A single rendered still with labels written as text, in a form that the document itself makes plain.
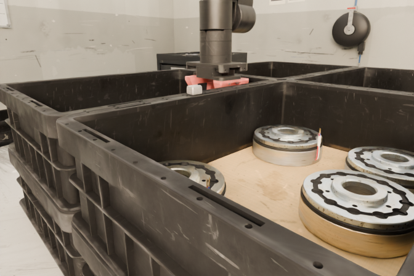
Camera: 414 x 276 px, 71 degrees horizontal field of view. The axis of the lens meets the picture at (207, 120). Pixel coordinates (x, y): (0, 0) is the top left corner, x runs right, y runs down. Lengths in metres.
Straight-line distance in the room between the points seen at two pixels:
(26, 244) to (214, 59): 0.41
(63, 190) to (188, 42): 4.42
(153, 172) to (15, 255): 0.40
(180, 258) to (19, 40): 3.45
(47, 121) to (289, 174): 0.29
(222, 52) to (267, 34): 3.51
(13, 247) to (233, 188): 0.35
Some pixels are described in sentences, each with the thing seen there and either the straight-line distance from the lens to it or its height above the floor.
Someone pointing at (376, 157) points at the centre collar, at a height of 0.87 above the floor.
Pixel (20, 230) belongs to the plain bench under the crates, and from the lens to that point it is 0.60.
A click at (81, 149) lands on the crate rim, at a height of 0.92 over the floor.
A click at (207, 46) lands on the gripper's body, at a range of 0.51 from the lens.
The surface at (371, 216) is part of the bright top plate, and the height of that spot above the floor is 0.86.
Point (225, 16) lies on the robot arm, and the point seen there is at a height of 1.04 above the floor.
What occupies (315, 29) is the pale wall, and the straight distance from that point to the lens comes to 3.81.
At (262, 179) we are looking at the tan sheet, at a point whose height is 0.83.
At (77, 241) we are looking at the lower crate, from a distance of 0.34.
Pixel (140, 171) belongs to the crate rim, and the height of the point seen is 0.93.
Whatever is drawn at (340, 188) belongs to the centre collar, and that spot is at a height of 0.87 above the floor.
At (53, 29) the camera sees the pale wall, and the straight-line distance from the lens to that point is 3.73.
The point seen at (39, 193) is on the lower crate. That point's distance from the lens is 0.45.
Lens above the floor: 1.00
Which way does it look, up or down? 16 degrees down
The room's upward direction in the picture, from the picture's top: straight up
